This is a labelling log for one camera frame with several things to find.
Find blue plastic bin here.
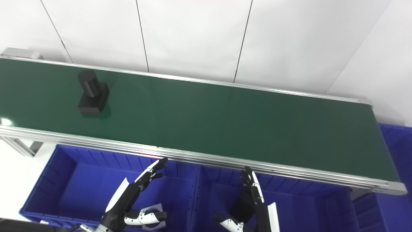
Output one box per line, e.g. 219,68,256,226
190,164,361,232
352,122,412,232
19,144,201,232

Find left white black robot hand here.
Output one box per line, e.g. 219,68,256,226
100,157,168,232

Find black cylinder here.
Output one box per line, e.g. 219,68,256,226
77,69,110,117

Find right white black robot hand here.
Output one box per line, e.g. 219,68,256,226
214,166,280,232

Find green conveyor belt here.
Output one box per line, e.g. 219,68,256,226
0,56,408,196

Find grey conveyor end housing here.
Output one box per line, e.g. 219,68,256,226
1,48,44,60

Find black block part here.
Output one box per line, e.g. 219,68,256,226
229,197,255,223

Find white square plate with hole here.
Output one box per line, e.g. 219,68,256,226
141,203,163,230

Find aluminium conveyor leg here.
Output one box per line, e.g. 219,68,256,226
0,135,44,158
350,188,370,200

